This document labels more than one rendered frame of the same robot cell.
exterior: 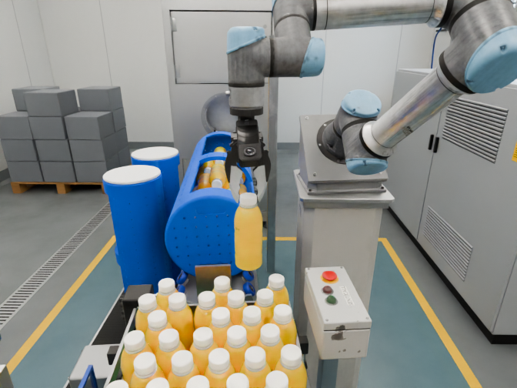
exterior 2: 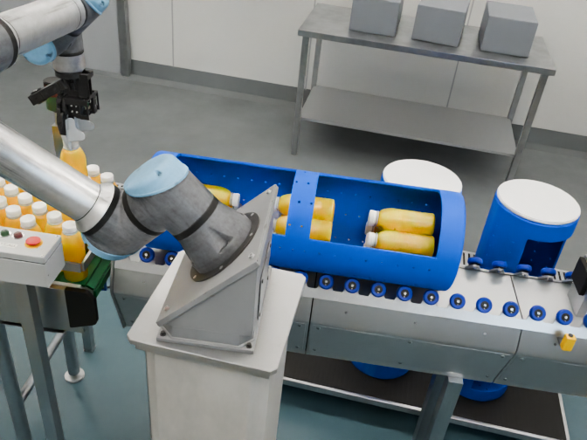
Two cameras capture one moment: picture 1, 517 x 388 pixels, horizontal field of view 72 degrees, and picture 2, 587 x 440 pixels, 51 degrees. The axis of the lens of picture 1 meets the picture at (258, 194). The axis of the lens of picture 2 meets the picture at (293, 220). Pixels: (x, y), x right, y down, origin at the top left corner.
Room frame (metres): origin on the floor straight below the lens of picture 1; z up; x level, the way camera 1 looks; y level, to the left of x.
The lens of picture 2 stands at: (1.52, -1.29, 2.08)
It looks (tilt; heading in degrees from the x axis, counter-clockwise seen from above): 34 degrees down; 98
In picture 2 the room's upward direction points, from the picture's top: 6 degrees clockwise
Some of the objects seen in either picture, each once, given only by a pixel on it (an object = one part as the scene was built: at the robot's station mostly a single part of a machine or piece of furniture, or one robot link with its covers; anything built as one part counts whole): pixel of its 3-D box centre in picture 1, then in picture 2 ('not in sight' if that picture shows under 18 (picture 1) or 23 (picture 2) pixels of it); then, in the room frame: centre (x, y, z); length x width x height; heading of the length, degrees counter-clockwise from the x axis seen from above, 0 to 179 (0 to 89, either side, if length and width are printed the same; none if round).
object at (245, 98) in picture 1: (245, 97); (69, 60); (0.76, 0.03, 1.52); 0.08 x 0.08 x 0.05
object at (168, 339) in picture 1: (168, 338); not in sight; (0.55, 0.18, 1.07); 0.04 x 0.04 x 0.02
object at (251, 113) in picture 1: (246, 135); (75, 92); (0.77, 0.03, 1.44); 0.09 x 0.08 x 0.12; 4
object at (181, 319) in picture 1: (180, 330); not in sight; (0.67, 0.19, 0.98); 0.07 x 0.07 x 0.17
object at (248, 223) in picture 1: (248, 234); (74, 171); (0.74, 0.02, 1.21); 0.07 x 0.07 x 0.17
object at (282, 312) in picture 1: (282, 312); (27, 220); (0.63, -0.05, 1.07); 0.04 x 0.04 x 0.02
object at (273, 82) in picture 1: (271, 168); not in sight; (2.37, -0.09, 0.85); 0.06 x 0.06 x 1.70; 4
